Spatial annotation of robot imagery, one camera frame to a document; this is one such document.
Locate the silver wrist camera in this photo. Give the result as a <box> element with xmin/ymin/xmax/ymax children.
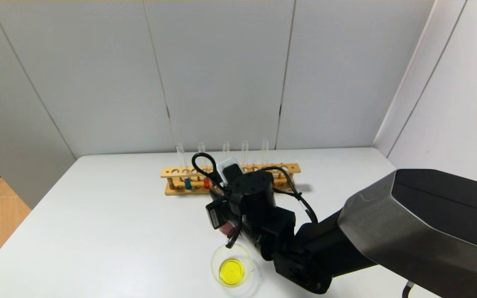
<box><xmin>217</xmin><ymin>157</ymin><xmax>243</xmax><ymax>185</ymax></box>

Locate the dark red plastic cup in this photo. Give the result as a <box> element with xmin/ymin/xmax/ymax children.
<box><xmin>218</xmin><ymin>223</ymin><xmax>240</xmax><ymax>236</ymax></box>

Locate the black cable with white tag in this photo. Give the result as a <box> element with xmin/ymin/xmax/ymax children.
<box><xmin>259</xmin><ymin>166</ymin><xmax>318</xmax><ymax>224</ymax></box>

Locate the clear glass petri dish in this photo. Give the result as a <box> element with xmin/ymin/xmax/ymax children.
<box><xmin>210</xmin><ymin>243</ymin><xmax>260</xmax><ymax>291</ymax></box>

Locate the coloured liquid puddle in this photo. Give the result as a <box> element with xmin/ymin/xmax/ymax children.
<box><xmin>219</xmin><ymin>258</ymin><xmax>246</xmax><ymax>285</ymax></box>

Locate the teal pigment test tube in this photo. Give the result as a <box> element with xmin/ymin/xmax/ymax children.
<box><xmin>176</xmin><ymin>143</ymin><xmax>193</xmax><ymax>190</ymax></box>

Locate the wooden test tube rack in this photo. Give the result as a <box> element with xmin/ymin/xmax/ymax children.
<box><xmin>160</xmin><ymin>163</ymin><xmax>301</xmax><ymax>196</ymax></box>

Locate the black camera cable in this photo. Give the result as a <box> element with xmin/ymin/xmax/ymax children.
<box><xmin>192</xmin><ymin>152</ymin><xmax>227</xmax><ymax>195</ymax></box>

